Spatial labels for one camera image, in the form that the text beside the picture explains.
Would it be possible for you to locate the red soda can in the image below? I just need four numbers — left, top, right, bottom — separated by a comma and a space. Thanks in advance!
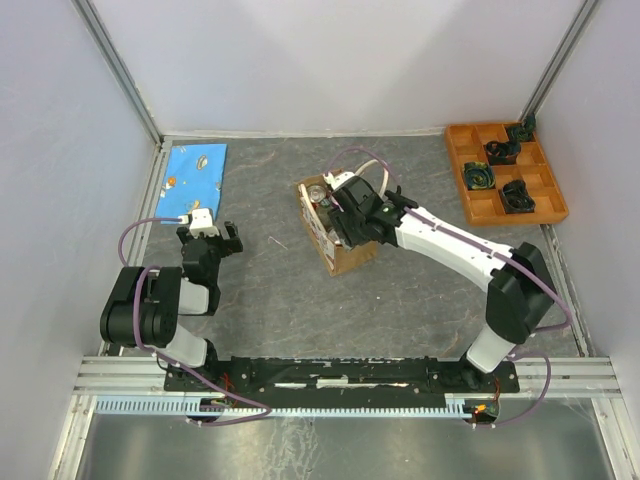
306, 184, 327, 204

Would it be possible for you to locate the brown paper bag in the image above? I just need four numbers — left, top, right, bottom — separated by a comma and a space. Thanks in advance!
295, 159, 390, 277

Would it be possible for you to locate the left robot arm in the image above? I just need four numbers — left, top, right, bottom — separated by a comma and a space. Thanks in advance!
100, 221, 243, 390

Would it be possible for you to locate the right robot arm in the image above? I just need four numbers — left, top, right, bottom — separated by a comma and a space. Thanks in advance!
324, 172, 558, 391

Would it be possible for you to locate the blue patterned cloth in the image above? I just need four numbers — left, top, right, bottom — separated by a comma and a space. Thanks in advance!
155, 143, 227, 218

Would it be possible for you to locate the rolled green blue sock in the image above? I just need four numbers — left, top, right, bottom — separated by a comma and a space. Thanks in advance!
463, 162, 496, 191

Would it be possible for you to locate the orange compartment tray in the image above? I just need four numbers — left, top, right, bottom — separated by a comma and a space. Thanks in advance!
444, 122, 569, 227

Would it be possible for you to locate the rolled black sock upper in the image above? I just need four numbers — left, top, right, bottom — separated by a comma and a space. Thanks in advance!
484, 140, 521, 165

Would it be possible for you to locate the rolled black sock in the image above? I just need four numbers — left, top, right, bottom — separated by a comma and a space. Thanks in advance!
484, 140, 521, 165
500, 180, 536, 214

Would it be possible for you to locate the rolled black sock lower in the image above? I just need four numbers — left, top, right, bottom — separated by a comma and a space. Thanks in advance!
500, 180, 536, 214

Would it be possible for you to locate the rolled sock corner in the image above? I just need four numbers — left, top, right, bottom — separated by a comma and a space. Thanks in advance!
505, 113, 536, 143

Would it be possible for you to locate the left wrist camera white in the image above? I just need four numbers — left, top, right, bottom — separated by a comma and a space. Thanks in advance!
179, 208, 220, 238

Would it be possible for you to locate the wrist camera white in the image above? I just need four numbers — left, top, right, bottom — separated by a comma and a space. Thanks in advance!
323, 171, 355, 191
179, 208, 220, 238

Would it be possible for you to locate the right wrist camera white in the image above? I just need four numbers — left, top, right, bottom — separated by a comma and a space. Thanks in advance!
323, 171, 355, 191

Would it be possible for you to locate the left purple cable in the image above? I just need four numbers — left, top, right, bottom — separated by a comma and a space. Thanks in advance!
117, 216, 274, 428

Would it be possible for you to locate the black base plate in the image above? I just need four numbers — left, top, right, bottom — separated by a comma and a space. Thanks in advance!
164, 357, 520, 412

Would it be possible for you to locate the aluminium frame rail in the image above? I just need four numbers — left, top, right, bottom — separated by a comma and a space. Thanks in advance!
73, 356, 622, 399

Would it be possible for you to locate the left corner aluminium post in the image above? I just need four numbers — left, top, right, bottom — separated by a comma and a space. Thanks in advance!
71, 0, 163, 144

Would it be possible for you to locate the corner aluminium post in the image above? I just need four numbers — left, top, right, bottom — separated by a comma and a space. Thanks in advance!
518, 0, 601, 120
71, 0, 163, 144

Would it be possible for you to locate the right corner aluminium post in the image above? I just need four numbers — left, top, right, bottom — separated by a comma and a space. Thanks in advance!
518, 0, 601, 120

